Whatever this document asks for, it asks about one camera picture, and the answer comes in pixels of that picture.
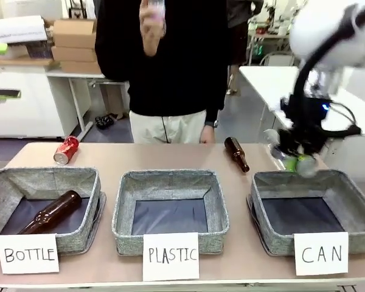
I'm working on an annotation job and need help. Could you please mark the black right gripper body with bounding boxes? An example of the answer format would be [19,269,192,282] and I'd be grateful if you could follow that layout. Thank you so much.
[278,97,335,157]

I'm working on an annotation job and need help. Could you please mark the person's left hand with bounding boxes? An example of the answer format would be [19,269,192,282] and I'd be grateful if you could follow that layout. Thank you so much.
[199,122,216,145]

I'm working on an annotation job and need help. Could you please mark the person's right hand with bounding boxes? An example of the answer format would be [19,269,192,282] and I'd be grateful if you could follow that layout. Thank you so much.
[139,0,168,58]

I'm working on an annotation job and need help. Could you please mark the white paper label CAN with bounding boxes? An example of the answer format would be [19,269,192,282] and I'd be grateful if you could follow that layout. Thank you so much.
[293,231,350,277]

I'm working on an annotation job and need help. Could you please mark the white metal chair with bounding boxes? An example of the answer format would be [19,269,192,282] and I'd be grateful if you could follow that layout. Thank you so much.
[259,51,299,67]

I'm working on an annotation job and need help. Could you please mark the person's left forearm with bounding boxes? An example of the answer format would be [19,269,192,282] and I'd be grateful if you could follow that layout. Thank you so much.
[204,65,232,126]

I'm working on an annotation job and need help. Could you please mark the background person dark clothes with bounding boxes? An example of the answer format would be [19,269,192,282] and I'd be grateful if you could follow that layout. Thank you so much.
[226,0,264,96]

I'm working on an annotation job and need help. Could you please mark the white side table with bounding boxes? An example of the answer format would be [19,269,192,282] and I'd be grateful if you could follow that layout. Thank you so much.
[238,64,365,135]

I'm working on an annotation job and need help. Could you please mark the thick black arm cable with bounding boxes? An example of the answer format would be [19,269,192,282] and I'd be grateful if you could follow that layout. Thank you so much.
[291,0,365,103]

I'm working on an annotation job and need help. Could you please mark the grey basket labelled bottle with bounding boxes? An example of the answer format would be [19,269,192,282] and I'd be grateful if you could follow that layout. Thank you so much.
[0,166,102,257]

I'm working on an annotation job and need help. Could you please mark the silver green drink can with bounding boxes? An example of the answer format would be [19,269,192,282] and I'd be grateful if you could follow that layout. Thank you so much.
[296,158,319,178]

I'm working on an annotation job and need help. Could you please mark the red crushed soda can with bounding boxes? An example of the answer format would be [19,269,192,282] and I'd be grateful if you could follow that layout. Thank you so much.
[53,135,81,166]

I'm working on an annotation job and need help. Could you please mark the grey basket labelled can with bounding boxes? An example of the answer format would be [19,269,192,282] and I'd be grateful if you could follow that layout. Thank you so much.
[250,169,365,257]

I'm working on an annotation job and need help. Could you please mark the white desk with legs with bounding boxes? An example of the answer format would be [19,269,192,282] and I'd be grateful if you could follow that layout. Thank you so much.
[46,70,131,135]

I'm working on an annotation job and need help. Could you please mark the open cardboard box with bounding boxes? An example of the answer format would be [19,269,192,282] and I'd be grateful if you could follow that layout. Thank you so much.
[52,18,98,49]

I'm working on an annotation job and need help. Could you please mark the brown glass bottle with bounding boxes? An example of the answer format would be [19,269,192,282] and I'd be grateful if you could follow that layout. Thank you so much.
[224,136,251,175]
[16,190,84,235]

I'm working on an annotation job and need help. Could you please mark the white paper label PLASTIC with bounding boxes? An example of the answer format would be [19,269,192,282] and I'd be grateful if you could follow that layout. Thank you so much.
[142,232,200,282]

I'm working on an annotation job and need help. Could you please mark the white paper label BOTTLE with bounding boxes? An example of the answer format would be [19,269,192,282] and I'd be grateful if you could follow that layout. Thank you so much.
[0,233,60,275]

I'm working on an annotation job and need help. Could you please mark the grey basket labelled plastic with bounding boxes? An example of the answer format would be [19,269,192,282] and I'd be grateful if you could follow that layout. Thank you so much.
[111,170,231,257]

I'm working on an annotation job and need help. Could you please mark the white cabinet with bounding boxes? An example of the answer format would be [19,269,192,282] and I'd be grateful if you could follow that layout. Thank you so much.
[0,64,80,140]

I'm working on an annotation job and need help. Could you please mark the flat cardboard box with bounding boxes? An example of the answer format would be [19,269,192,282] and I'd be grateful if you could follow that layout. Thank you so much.
[50,46,98,63]
[58,60,103,75]

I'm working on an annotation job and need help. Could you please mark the white printed box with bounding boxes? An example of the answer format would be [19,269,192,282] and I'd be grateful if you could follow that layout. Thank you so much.
[0,15,49,44]

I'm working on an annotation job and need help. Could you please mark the person in black sweater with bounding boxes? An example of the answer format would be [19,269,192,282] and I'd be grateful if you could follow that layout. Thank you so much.
[94,0,232,145]

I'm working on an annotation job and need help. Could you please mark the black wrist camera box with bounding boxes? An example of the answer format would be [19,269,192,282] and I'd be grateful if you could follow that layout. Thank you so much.
[306,96,333,119]

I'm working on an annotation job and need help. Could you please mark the thin black camera cable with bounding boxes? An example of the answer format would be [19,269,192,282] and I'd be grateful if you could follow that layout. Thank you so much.
[328,102,363,140]

